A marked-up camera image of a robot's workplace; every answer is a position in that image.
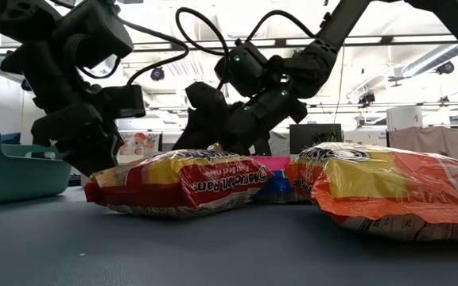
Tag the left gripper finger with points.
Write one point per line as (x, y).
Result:
(114, 149)
(91, 161)

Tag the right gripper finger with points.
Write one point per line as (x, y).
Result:
(207, 111)
(262, 146)

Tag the blue Maruchan noodle pack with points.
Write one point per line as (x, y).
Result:
(278, 186)

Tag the red Maruchan noodle pack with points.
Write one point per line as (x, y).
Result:
(173, 182)

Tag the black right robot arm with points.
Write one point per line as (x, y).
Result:
(344, 20)

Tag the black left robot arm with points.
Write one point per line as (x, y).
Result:
(54, 47)

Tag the pink plastic bin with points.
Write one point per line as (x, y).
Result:
(272, 163)

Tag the black computer monitor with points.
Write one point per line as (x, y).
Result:
(312, 137)

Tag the black ceiling spotlight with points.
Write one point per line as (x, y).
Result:
(157, 74)
(445, 67)
(366, 98)

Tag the teal plastic bin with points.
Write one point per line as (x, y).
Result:
(14, 178)

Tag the white cabinet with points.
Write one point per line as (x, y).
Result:
(404, 118)

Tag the draped pinkish cloth cover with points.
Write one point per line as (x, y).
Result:
(428, 141)

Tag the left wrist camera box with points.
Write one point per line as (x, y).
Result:
(127, 101)

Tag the silver ceiling duct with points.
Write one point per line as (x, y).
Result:
(431, 61)

